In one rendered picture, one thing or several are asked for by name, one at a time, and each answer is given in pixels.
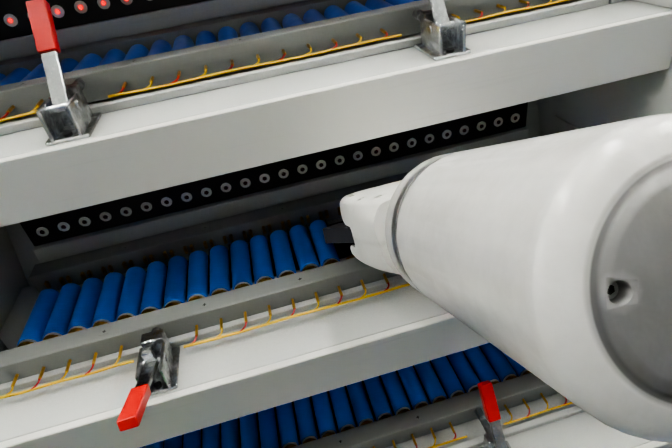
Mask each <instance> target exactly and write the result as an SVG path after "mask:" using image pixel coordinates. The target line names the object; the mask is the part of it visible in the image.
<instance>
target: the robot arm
mask: <svg viewBox="0 0 672 448"><path fill-rule="evenodd" d="M340 211H341V216H342V219H343V222H344V223H338V224H335V225H332V226H329V227H326V228H323V229H322V230H323V234H324V238H325V242H326V244H331V243H355V245H351V247H350V249H351V252H352V254H353V255H354V256H355V257H356V258H357V259H358V260H360V261H361V262H363V263H364V264H366V265H368V266H371V267H373V268H376V269H379V270H382V271H386V272H390V273H395V274H400V275H401V276H402V277H403V279H404V280H406V281H407V282H408V283H409V284H410V285H411V286H412V287H413V288H415V289H416V290H417V291H419V292H420V293H421V294H423V295H424V296H426V297H427V298H429V299H430V300H432V301H433V302H434V303H436V304H437V305H439V306H440V307H441V308H443V309H444V310H445V311H447V312H448V313H450V314H451V315H452V316H454V317H455V318H456V319H458V320H459V321H461V322H462V323H463V324H465V325H466V326H468V327H469V328H470V329H472V330H473V331H474V332H476V333H477V334H479V335H480V336H481V337H483V338H484V339H485V340H487V341H488V342H490V343H491V344H492V345H494V346H495V347H497V348H498V349H499V350H501V351H502V352H503V353H505V354H506V355H508V356H509V357H510V358H512V359H513V360H514V361H516V362H517V363H519V364H520V365H521V366H523V367H524V368H525V369H527V370H528V371H530V372H531V373H532V374H534V375H535V376H537V377H538V378H539V379H541V380H542V381H543V382H545V383H546V384H548V385H549V386H550V387H552V388H553V389H554V390H556V391H557V392H559V393H560V394H561V395H563V396H564V397H566V398H567V399H568V400H570V401H571V402H572V403H574V404H575V405H577V406H578V407H579V408H581V409H582V410H584V411H585V412H587V413H588V414H590V415H591V416H593V417H594V418H596V419H597V420H599V421H600V422H602V423H603V424H605V425H607V426H609V427H611V428H614V429H616V430H618V431H620V432H622V433H625V434H628V435H631V436H634V437H638V438H642V439H645V440H649V441H658V442H668V443H672V113H668V114H659V115H651V116H646V117H640V118H635V119H630V120H625V121H619V122H614V123H609V124H603V125H598V126H593V127H587V128H582V129H577V130H571V131H566V132H561V133H556V134H550V135H545V136H540V137H534V138H529V139H524V140H518V141H513V142H508V143H503V144H497V145H492V146H487V147H481V148H476V149H471V150H465V151H460V152H454V153H449V154H444V155H440V156H436V157H433V158H431V159H429V160H427V161H424V162H423V163H421V164H420V165H418V166H417V167H415V168H414V169H412V170H411V171H410V172H409V173H408V174H407V175H406V176H405V177H404V178H403V180H401V181H397V182H393V183H389V184H385V185H381V186H377V187H373V188H369V189H365V190H362V191H358V192H354V193H351V194H348V195H346V196H344V197H343V198H342V200H341V201H340Z"/></svg>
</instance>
